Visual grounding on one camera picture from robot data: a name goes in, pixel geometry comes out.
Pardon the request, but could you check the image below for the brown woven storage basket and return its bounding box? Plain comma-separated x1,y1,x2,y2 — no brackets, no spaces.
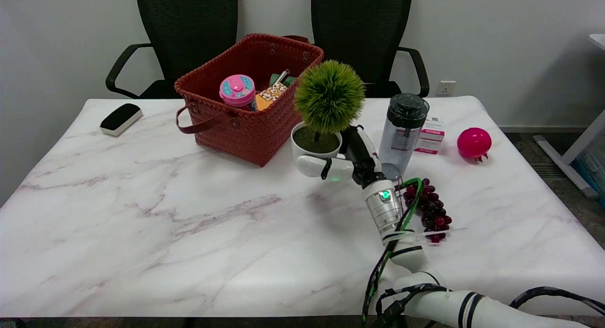
174,33,325,168

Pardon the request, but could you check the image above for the black white board eraser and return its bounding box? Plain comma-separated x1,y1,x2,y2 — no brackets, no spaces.
99,103,143,137

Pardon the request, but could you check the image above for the green robot cable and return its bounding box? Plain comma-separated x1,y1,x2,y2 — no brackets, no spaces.
368,177,424,314

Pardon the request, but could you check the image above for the clear bottle black lid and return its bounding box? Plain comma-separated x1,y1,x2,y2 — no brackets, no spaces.
378,93,430,181

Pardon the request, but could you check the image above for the orange snack box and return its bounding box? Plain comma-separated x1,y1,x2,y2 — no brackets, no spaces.
255,82,288,112

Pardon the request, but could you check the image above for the black mesh office chair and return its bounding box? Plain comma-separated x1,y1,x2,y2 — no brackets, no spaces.
105,0,238,100
311,0,430,98

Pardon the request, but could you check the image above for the green packet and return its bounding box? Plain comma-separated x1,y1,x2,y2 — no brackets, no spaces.
269,72,298,88

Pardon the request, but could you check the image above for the pink white small box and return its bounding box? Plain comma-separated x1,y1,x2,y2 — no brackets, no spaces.
414,117,445,155

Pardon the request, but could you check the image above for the white side desk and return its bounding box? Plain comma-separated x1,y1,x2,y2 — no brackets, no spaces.
533,33,605,199

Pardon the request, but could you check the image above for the pink lidded cup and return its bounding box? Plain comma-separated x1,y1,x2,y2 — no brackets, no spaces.
219,74,257,111

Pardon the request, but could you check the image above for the green ball plant white pot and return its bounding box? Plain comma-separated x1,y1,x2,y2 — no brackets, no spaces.
290,60,367,164

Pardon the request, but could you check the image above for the pink toy pomegranate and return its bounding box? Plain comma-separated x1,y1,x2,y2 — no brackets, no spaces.
457,127,493,164

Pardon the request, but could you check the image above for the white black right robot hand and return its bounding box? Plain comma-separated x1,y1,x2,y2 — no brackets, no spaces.
296,125,385,188

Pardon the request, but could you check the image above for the dark red grape bunch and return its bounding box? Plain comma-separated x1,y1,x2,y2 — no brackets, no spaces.
400,178,453,244

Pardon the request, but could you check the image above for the white zip tie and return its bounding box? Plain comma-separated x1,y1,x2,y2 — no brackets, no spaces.
382,227,468,246

